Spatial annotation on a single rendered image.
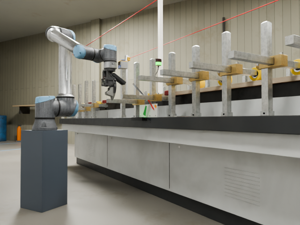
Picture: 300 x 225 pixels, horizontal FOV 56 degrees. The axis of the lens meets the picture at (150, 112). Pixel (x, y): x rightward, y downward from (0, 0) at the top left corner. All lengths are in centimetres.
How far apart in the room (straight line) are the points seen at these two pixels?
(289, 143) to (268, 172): 37
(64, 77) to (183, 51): 442
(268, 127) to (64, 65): 170
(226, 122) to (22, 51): 916
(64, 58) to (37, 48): 721
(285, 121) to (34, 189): 179
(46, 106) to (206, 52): 457
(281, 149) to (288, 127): 13
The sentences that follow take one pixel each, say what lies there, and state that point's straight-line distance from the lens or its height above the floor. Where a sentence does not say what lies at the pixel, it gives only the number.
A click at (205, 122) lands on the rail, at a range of 166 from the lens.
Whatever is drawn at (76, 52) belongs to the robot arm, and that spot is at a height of 114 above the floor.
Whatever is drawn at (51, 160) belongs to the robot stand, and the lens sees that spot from 232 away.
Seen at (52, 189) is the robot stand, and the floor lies 15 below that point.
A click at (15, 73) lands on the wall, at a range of 1042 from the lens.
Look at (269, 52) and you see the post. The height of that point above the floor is 99.
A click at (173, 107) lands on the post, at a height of 76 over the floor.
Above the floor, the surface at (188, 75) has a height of 94.
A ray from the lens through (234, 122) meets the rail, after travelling 151.
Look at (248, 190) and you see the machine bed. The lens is 181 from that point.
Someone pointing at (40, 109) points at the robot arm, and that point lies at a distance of 236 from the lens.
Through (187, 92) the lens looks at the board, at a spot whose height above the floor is 88.
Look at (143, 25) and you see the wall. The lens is 724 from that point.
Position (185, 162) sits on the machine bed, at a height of 36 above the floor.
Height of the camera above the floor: 68
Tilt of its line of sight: 1 degrees up
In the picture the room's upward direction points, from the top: straight up
